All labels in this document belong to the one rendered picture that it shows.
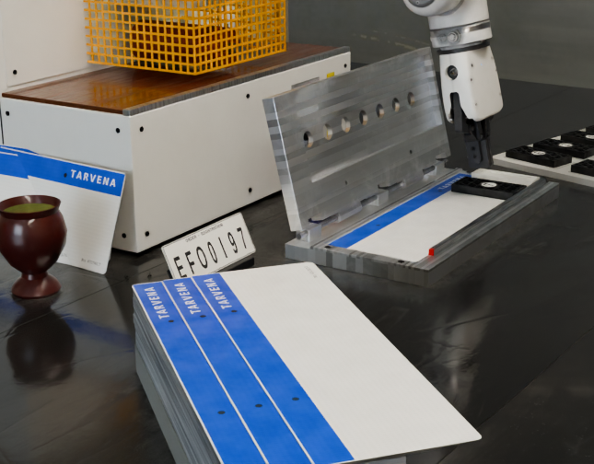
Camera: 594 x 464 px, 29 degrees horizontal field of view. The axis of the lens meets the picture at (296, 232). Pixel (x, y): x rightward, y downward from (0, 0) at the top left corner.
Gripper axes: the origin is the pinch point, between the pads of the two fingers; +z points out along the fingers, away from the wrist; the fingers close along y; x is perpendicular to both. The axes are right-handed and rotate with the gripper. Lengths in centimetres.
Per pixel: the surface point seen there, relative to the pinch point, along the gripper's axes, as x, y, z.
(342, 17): 151, 215, -14
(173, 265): 17, -50, 1
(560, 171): -2.3, 23.1, 8.4
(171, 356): -7, -79, 1
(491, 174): 2.7, 8.4, 5.0
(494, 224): -5.8, -10.9, 7.8
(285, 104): 11.5, -29.0, -13.7
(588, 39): 59, 212, 5
